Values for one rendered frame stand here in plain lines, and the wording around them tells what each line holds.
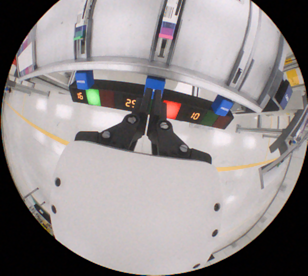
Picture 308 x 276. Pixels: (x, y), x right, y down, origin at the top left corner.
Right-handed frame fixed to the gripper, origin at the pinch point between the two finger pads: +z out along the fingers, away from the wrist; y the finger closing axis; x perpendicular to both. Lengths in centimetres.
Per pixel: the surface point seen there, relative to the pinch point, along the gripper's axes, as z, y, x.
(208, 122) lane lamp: 6.2, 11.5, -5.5
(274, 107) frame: 4.0, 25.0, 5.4
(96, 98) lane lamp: 6.2, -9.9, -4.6
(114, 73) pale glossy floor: 74, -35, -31
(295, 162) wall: -48, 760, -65
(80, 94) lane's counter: 6.3, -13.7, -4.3
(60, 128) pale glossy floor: 33, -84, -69
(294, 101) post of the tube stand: 5.5, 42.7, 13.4
